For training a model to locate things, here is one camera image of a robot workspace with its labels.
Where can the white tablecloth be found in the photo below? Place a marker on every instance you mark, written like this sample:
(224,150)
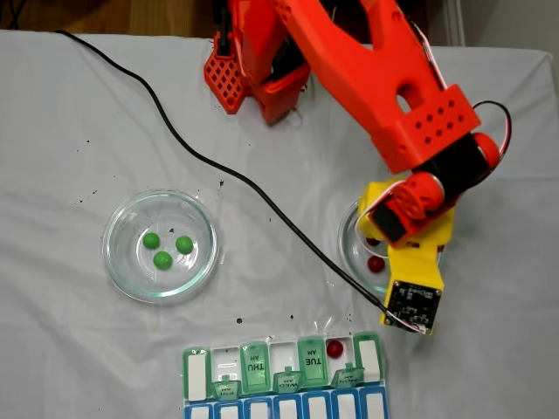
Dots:
(502,305)

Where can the weekly pill organizer box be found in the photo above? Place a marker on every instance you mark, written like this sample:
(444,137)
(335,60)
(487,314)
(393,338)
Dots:
(312,362)

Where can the glass bowl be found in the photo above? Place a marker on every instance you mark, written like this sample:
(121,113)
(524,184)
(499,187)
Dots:
(349,262)
(122,262)

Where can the red ball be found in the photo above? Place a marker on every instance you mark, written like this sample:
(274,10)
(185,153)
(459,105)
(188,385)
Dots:
(375,264)
(335,348)
(372,241)

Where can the green ball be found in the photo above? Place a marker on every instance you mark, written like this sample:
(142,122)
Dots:
(184,244)
(162,260)
(151,240)

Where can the camera board on yellow mount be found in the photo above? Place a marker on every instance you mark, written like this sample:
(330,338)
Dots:
(412,270)

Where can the white door trim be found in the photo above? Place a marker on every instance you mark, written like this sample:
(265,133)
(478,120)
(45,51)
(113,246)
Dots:
(456,22)

